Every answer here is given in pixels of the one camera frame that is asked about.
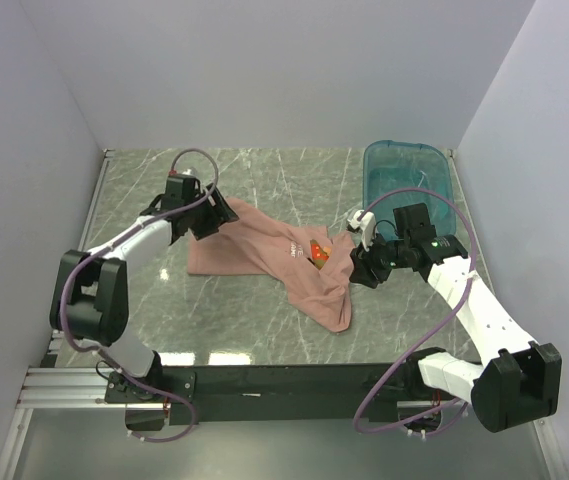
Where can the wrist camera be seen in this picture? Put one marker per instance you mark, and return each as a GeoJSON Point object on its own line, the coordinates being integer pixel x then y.
{"type": "Point", "coordinates": [364, 223]}
{"type": "Point", "coordinates": [189, 172]}

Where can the teal transparent plastic bin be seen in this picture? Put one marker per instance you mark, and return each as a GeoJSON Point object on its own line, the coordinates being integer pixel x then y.
{"type": "Point", "coordinates": [389, 165]}

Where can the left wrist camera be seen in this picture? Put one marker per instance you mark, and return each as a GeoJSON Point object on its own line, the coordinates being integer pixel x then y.
{"type": "Point", "coordinates": [189, 172]}

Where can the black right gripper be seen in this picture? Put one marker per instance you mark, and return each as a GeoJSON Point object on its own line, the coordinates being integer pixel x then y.
{"type": "Point", "coordinates": [363, 262]}

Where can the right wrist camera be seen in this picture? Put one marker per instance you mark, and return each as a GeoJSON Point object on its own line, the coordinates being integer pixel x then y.
{"type": "Point", "coordinates": [364, 223]}

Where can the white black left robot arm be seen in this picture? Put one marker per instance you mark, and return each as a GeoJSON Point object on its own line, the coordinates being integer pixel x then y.
{"type": "Point", "coordinates": [90, 303]}

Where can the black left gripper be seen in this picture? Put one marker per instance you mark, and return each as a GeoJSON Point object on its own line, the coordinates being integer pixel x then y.
{"type": "Point", "coordinates": [219, 214]}

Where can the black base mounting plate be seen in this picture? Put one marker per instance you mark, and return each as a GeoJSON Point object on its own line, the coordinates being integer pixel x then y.
{"type": "Point", "coordinates": [278, 393]}

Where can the pink t shirt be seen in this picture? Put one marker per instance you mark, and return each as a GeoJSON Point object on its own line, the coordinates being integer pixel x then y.
{"type": "Point", "coordinates": [274, 260]}

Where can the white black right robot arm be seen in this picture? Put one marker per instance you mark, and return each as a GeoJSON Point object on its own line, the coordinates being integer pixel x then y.
{"type": "Point", "coordinates": [516, 379]}

